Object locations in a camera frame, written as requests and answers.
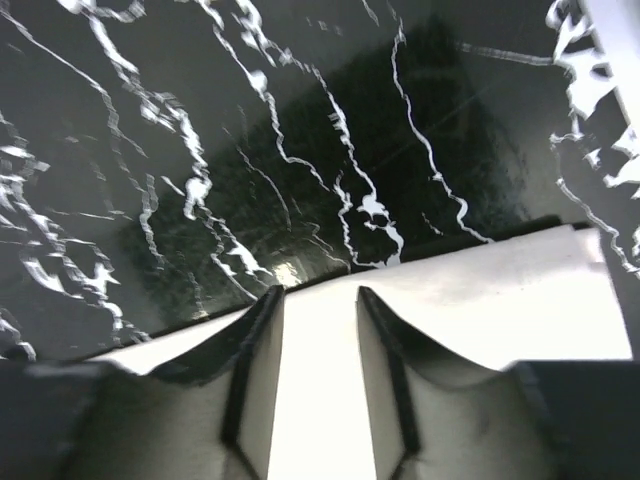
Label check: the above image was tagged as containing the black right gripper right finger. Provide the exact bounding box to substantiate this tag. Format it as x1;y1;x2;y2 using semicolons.
356;287;639;479

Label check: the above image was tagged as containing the cream white t shirt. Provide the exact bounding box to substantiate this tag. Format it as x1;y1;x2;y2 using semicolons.
107;226;638;479

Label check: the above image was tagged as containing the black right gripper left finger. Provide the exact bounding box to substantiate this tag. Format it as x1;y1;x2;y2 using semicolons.
1;286;285;479

